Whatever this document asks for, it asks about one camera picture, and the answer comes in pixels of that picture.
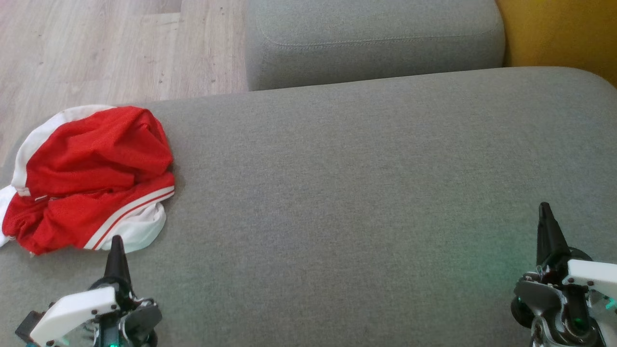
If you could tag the large grey sofa seat cushion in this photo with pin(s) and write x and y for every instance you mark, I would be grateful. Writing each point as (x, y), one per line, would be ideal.
(337, 217)

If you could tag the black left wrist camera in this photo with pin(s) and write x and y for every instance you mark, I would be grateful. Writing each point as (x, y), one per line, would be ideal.
(29, 325)

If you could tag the red and white shirt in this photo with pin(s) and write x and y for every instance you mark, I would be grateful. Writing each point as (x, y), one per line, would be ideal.
(96, 154)

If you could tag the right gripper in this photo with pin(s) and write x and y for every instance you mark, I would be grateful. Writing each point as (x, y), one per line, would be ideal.
(590, 274)

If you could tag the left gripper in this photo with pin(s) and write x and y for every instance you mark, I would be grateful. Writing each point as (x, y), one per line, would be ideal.
(77, 308)

